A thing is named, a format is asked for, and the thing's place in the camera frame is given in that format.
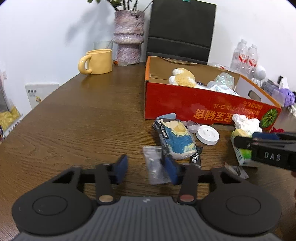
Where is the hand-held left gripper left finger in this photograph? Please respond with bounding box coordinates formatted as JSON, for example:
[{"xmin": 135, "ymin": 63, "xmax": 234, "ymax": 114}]
[{"xmin": 53, "ymin": 154, "xmax": 129, "ymax": 205}]

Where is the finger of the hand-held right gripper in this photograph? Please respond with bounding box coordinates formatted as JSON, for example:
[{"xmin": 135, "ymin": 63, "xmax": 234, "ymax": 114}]
[
  {"xmin": 252, "ymin": 132, "xmax": 296, "ymax": 142},
  {"xmin": 233, "ymin": 136, "xmax": 255, "ymax": 150}
]

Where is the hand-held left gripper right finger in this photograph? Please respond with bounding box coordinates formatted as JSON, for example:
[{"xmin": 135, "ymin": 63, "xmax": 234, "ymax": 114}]
[{"xmin": 162, "ymin": 155, "xmax": 242, "ymax": 205}]

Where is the green tissue packet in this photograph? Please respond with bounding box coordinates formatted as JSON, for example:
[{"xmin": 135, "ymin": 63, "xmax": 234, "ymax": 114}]
[{"xmin": 230, "ymin": 129, "xmax": 259, "ymax": 167}]

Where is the white tissue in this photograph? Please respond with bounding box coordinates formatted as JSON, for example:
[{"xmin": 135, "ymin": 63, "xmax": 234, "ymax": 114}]
[{"xmin": 232, "ymin": 114, "xmax": 263, "ymax": 135}]

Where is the clear plastic packet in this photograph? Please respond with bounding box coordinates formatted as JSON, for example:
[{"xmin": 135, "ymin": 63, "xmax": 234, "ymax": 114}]
[{"xmin": 142, "ymin": 146, "xmax": 170, "ymax": 185}]

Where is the starry painting printed packet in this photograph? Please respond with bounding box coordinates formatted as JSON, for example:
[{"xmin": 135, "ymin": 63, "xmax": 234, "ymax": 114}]
[{"xmin": 152, "ymin": 119, "xmax": 197, "ymax": 160}]

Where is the red cardboard box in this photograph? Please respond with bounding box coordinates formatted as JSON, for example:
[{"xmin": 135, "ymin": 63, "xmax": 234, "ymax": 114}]
[{"xmin": 144, "ymin": 56, "xmax": 283, "ymax": 132}]

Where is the black candy bar packet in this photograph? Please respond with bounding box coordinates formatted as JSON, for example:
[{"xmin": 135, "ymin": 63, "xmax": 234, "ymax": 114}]
[{"xmin": 188, "ymin": 146, "xmax": 203, "ymax": 169}]

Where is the crinkled clear wrapper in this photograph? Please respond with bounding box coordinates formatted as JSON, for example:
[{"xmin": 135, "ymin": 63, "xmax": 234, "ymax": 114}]
[{"xmin": 224, "ymin": 162, "xmax": 250, "ymax": 180}]

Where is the white round disc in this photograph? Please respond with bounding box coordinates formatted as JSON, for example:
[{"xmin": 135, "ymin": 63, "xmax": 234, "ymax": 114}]
[{"xmin": 196, "ymin": 125, "xmax": 220, "ymax": 146}]

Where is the purple tissue box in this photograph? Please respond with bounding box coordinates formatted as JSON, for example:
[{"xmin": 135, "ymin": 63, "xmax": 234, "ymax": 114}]
[{"xmin": 272, "ymin": 88, "xmax": 296, "ymax": 107}]

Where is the small grey box stack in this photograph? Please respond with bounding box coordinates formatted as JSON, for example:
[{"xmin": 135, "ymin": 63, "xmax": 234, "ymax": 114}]
[{"xmin": 262, "ymin": 79, "xmax": 281, "ymax": 95}]

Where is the small silver wrapper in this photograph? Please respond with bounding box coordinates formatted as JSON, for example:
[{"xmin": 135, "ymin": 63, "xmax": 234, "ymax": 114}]
[{"xmin": 184, "ymin": 120, "xmax": 201, "ymax": 134}]

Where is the grey blue packet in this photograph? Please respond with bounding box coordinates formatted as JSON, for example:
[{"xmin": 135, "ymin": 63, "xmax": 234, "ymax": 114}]
[{"xmin": 155, "ymin": 113, "xmax": 177, "ymax": 121}]

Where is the white cotton swab box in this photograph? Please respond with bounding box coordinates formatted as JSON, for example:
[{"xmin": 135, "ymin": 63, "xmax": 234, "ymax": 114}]
[{"xmin": 206, "ymin": 81, "xmax": 241, "ymax": 96}]

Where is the white robot speaker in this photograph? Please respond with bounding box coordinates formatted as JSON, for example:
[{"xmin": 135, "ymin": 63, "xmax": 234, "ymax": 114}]
[{"xmin": 251, "ymin": 65, "xmax": 267, "ymax": 87}]

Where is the clear plastic bag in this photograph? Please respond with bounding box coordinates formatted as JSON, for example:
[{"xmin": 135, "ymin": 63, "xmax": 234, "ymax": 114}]
[{"xmin": 214, "ymin": 72, "xmax": 235, "ymax": 88}]

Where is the clear water bottle red label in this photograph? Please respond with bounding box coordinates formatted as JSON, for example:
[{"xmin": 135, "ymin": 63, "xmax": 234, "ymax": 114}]
[
  {"xmin": 231, "ymin": 39, "xmax": 249, "ymax": 72},
  {"xmin": 245, "ymin": 44, "xmax": 259, "ymax": 79}
]

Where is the yellow and white plush toy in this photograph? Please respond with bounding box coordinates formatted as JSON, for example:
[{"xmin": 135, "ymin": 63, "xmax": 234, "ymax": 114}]
[{"xmin": 168, "ymin": 68, "xmax": 201, "ymax": 88}]

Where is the yellow ceramic mug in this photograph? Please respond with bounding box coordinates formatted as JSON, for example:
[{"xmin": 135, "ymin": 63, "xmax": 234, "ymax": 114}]
[{"xmin": 78, "ymin": 49, "xmax": 113, "ymax": 75}]

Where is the white printed box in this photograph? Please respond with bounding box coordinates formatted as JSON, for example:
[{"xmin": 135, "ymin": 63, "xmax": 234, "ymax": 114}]
[{"xmin": 25, "ymin": 83, "xmax": 59, "ymax": 109}]

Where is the clear acrylic organizer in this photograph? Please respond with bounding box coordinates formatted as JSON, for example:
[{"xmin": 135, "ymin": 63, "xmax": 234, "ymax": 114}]
[{"xmin": 0, "ymin": 70, "xmax": 23, "ymax": 139}]

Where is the clear drinking glass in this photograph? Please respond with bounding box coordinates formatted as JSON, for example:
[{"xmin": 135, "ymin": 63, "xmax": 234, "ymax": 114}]
[{"xmin": 93, "ymin": 41, "xmax": 114, "ymax": 50}]

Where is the black paper bag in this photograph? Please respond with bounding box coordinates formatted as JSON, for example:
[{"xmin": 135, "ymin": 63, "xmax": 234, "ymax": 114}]
[{"xmin": 146, "ymin": 0, "xmax": 217, "ymax": 65}]

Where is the purple textured vase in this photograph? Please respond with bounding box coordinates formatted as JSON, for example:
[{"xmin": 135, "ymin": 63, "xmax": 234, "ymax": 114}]
[{"xmin": 113, "ymin": 10, "xmax": 145, "ymax": 65}]

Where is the dried flower bouquet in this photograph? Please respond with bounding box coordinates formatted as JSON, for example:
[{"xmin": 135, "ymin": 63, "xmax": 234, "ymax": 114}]
[{"xmin": 87, "ymin": 0, "xmax": 153, "ymax": 12}]

